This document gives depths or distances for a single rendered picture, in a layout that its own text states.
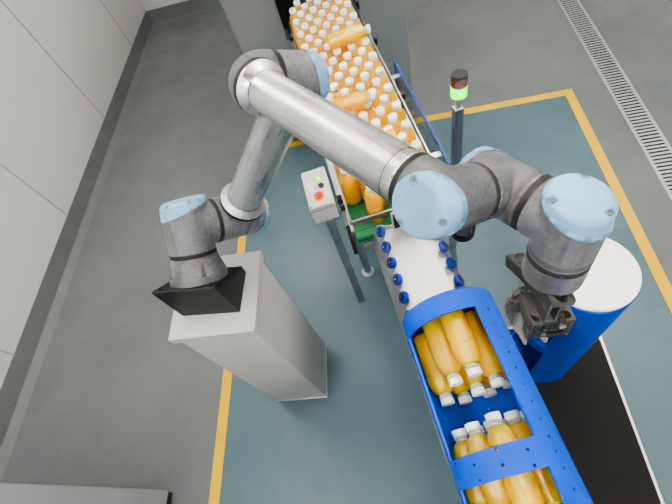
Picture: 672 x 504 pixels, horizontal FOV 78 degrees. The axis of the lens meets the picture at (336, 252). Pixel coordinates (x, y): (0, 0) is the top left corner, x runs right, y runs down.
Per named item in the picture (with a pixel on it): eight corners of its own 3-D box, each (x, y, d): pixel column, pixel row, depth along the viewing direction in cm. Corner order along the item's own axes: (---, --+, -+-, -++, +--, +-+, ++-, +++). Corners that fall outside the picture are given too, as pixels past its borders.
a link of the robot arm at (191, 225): (163, 253, 139) (150, 202, 135) (211, 241, 149) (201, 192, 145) (177, 259, 127) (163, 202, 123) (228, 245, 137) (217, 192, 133)
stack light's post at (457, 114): (450, 248, 262) (455, 111, 170) (448, 243, 264) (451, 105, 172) (457, 247, 261) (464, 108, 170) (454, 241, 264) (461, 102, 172)
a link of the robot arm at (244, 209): (202, 213, 149) (260, 29, 90) (246, 204, 159) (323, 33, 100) (219, 249, 145) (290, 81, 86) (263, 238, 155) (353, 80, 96)
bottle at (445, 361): (432, 310, 122) (456, 371, 112) (446, 313, 127) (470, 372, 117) (415, 321, 126) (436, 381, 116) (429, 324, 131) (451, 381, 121)
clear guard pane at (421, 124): (447, 227, 217) (448, 164, 177) (401, 130, 260) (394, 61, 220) (448, 226, 217) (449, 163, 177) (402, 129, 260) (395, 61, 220)
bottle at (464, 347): (457, 308, 125) (482, 368, 115) (434, 314, 125) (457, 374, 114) (461, 298, 119) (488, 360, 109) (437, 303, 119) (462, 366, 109)
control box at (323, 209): (316, 224, 168) (309, 209, 160) (307, 188, 179) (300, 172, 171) (339, 217, 168) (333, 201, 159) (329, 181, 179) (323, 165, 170)
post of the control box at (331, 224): (359, 303, 256) (319, 207, 173) (357, 298, 258) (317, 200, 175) (365, 301, 256) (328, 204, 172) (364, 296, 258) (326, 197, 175)
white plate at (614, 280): (590, 219, 140) (589, 221, 141) (523, 261, 137) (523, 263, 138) (664, 279, 125) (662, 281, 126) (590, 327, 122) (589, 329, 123)
